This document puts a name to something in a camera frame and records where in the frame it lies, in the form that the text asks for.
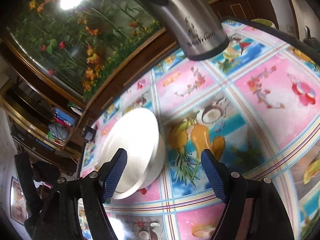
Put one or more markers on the yellow green bowl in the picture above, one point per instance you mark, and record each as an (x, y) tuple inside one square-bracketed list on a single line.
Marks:
[(263, 23)]

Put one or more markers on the white foam bowl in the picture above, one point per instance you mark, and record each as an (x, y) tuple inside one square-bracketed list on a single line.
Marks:
[(153, 170), (130, 135)]

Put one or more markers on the stainless steel thermos jug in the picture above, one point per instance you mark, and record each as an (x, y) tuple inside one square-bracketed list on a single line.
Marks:
[(190, 17)]

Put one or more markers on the fish tank with plants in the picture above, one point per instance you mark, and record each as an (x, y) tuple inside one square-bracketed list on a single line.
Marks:
[(100, 30)]

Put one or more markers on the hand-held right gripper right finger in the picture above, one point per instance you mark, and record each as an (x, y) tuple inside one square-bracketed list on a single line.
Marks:
[(215, 177)]

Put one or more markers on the wooden display cabinet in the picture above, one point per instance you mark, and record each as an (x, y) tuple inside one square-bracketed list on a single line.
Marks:
[(250, 7)]

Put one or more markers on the wall socket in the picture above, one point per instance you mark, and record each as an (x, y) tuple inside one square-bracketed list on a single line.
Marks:
[(290, 28)]

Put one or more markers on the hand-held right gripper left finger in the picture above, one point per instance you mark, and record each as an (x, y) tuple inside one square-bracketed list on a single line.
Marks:
[(113, 177)]

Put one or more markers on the dark green kettle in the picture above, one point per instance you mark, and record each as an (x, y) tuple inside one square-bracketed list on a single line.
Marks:
[(311, 38)]

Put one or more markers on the framed wall picture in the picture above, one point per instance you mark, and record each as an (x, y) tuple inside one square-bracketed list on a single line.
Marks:
[(16, 200)]

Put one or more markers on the printed fruit tablecloth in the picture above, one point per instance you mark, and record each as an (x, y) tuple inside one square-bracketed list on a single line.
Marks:
[(250, 105)]

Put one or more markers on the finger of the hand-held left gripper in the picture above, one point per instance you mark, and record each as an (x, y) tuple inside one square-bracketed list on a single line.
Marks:
[(25, 180)]

